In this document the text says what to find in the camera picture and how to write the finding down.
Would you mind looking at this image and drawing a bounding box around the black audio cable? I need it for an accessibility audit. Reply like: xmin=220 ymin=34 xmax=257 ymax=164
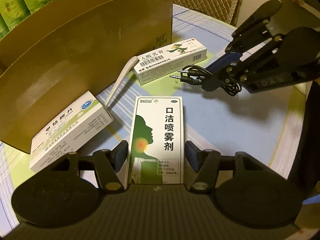
xmin=169 ymin=64 xmax=243 ymax=97

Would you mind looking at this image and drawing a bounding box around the white blue medicine box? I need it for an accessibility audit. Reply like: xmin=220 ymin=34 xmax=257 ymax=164
xmin=29 ymin=91 xmax=113 ymax=173

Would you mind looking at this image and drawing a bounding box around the green white spray box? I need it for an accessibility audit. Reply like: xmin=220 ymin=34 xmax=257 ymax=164
xmin=125 ymin=96 xmax=184 ymax=185

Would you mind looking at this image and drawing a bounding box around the white ointment box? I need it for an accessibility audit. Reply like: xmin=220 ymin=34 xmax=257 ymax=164
xmin=133 ymin=38 xmax=207 ymax=85

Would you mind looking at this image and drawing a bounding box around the white plastic spoon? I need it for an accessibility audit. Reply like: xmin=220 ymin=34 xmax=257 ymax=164
xmin=104 ymin=56 xmax=139 ymax=108

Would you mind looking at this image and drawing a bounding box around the brown cardboard box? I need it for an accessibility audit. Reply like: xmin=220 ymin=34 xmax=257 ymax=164
xmin=1 ymin=0 xmax=173 ymax=153

